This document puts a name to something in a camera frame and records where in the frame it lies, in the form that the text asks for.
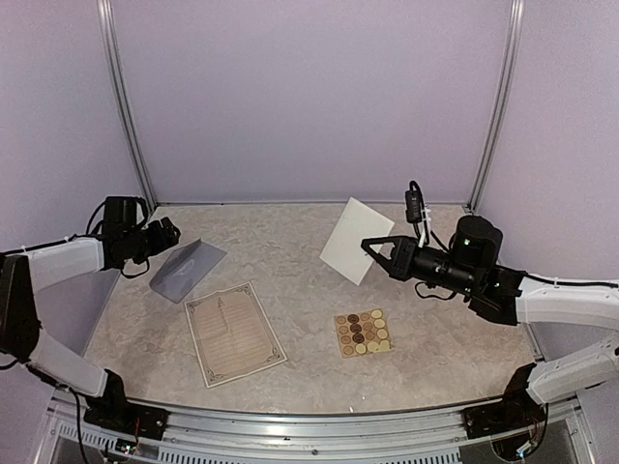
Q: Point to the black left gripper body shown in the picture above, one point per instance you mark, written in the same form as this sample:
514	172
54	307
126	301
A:
152	246

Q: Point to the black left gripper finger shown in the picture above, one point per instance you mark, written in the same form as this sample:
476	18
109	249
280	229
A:
169	241
168	228

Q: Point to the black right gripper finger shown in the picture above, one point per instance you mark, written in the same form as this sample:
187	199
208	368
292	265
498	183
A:
374	245
389	265

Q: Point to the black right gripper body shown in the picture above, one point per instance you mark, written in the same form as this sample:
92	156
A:
407	268

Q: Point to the grey envelope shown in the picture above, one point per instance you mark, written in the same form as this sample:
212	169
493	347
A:
184	268

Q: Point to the beige lined letter paper top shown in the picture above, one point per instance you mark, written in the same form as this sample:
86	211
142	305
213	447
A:
343	250

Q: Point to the beige lined letter paper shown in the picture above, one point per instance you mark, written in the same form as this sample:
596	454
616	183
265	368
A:
343	250
232	335

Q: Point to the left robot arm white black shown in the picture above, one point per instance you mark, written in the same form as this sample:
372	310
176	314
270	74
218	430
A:
118	232

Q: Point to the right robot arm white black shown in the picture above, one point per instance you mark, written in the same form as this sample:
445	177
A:
510	297

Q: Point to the brown sticker sheet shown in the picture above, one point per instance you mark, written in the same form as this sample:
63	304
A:
363	333

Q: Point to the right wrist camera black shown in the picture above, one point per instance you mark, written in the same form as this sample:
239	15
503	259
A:
414	203

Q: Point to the right aluminium frame post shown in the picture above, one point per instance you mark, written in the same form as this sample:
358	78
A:
500	104

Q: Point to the aluminium frame post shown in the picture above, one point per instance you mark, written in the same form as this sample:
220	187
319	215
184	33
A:
500	104
119	88

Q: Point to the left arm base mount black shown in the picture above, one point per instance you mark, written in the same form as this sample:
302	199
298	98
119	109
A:
113	411

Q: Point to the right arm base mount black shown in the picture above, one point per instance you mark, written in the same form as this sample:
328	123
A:
516	409

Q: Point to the front aluminium rail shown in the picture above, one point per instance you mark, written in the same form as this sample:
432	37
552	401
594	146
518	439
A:
197	435

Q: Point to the left aluminium frame post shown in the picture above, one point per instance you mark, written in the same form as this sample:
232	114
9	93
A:
119	88

